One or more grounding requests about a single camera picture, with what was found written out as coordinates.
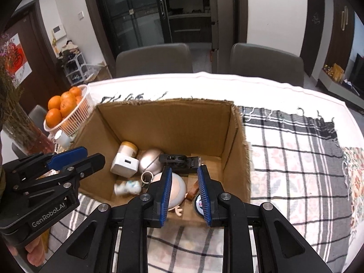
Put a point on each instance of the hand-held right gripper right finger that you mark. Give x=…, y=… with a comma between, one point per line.
x=204, y=196

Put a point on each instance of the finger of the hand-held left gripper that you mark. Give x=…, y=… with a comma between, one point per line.
x=66, y=157
x=91, y=162

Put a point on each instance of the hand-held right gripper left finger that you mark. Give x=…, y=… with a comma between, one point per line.
x=166, y=196

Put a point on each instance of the round black item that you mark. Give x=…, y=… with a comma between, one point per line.
x=198, y=204

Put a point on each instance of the brown dried piece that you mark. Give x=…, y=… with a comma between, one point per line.
x=193, y=190

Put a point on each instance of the white round toy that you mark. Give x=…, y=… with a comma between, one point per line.
x=177, y=189

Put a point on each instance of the white charger plug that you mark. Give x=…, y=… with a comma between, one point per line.
x=123, y=165

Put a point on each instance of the silver round bell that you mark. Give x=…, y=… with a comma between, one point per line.
x=149, y=159

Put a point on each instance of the brown cardboard box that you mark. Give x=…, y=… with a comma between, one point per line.
x=170, y=125

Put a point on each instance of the person's left hand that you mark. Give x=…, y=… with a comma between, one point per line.
x=33, y=257

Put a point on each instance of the grey cylinder with white top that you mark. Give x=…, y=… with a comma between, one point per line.
x=63, y=140

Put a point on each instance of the cream jar with yellow lid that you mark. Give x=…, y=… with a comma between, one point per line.
x=128, y=148

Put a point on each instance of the pile of oranges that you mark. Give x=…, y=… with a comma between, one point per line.
x=54, y=116

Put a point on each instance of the grey dining chair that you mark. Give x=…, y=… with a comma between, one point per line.
x=153, y=59
x=264, y=62
x=38, y=116

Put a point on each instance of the dried flowers in vase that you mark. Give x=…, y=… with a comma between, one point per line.
x=22, y=130

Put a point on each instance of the white shoe rack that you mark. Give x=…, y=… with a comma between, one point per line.
x=74, y=68

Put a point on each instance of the red paper door decoration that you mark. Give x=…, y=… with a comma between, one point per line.
x=17, y=57

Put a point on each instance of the white patterned tablecloth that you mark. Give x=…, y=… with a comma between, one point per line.
x=227, y=85

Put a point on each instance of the white intercom panel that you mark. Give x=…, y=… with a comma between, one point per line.
x=58, y=31

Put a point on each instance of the dark-framed glass sliding doors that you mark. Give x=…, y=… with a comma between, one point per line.
x=130, y=20

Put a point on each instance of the grey television console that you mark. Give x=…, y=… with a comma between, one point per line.
x=335, y=86

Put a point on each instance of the yellow box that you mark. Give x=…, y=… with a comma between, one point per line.
x=337, y=72

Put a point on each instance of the dark wooden door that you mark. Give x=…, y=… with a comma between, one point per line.
x=311, y=34

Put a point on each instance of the black television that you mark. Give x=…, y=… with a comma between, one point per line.
x=359, y=71

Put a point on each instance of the white wall switch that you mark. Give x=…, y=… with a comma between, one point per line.
x=81, y=15

